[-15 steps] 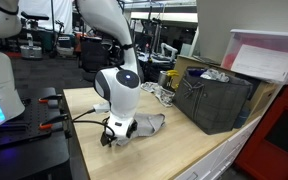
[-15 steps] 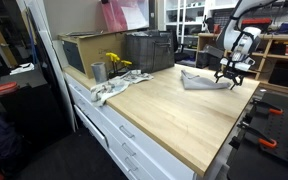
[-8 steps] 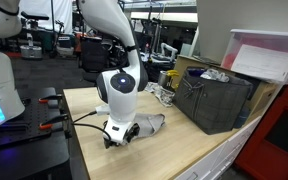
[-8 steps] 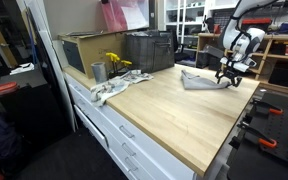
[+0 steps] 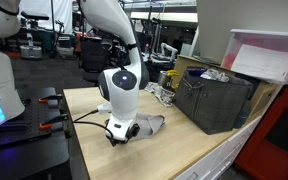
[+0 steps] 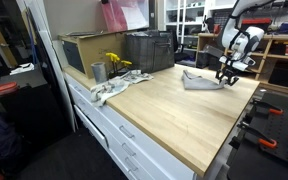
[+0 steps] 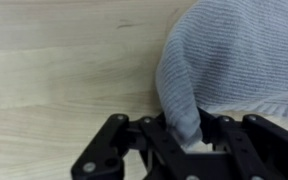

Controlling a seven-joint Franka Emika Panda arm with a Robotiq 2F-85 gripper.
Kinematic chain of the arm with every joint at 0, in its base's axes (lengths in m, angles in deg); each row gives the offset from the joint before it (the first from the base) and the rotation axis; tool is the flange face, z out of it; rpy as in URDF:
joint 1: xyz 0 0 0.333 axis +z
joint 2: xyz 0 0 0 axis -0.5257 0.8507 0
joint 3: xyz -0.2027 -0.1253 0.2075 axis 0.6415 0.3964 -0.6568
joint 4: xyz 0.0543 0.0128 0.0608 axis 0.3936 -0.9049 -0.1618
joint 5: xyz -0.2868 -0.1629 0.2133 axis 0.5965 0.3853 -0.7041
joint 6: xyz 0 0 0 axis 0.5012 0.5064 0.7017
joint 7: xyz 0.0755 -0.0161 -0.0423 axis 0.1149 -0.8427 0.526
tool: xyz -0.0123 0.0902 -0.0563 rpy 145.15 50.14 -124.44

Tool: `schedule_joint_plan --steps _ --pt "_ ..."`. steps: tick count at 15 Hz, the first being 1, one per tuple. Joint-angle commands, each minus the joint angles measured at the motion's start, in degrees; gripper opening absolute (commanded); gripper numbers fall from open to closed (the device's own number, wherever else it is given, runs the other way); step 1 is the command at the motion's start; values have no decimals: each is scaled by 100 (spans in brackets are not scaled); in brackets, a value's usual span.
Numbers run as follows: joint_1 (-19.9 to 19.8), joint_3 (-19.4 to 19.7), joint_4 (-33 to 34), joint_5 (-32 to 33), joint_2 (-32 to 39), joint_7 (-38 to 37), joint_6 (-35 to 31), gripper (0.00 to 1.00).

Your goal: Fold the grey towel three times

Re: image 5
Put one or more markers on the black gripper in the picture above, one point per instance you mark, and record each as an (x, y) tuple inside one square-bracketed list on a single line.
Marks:
[(134, 130)]

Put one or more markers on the grey towel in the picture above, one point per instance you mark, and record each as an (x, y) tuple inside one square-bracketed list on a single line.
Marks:
[(150, 123)]

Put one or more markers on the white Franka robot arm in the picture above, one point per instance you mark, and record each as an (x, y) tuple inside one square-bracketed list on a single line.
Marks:
[(120, 96)]

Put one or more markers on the small white robot arm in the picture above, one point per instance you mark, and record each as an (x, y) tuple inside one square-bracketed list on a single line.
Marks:
[(169, 49)]

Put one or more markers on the patterned white grey cloth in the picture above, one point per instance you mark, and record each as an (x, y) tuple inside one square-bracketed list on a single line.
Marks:
[(163, 95)]

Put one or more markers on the grey metal cup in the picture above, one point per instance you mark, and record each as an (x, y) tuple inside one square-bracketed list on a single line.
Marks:
[(162, 79)]

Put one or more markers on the yellow artificial flowers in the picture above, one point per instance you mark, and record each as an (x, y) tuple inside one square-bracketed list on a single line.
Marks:
[(172, 73)]

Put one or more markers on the dark grey storage crate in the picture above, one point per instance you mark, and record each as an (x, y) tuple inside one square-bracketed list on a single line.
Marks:
[(210, 103)]

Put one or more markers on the black office chair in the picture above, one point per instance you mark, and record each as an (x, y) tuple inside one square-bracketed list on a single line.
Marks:
[(90, 56)]

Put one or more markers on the white drawer cabinet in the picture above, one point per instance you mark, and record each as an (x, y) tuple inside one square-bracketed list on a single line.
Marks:
[(217, 160)]

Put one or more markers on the white cloth in bag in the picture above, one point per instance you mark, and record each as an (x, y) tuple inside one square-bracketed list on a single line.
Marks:
[(215, 75)]

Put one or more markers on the black kick scooter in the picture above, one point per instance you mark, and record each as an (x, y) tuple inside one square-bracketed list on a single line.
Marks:
[(62, 46)]

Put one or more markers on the grey round floor device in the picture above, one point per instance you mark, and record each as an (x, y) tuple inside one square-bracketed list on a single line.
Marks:
[(30, 51)]

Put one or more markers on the red metal cabinet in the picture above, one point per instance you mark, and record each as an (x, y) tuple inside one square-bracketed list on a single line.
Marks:
[(260, 160)]

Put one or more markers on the white backdrop curtain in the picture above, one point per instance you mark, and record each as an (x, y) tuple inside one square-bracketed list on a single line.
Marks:
[(54, 10)]

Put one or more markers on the white paper sheet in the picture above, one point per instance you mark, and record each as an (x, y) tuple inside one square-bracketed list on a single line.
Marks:
[(264, 63)]

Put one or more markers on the clear plastic storage bin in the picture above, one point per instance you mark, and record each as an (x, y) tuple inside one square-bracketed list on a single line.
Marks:
[(250, 40)]

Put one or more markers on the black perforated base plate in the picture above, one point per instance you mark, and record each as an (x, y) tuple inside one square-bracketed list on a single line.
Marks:
[(34, 111)]

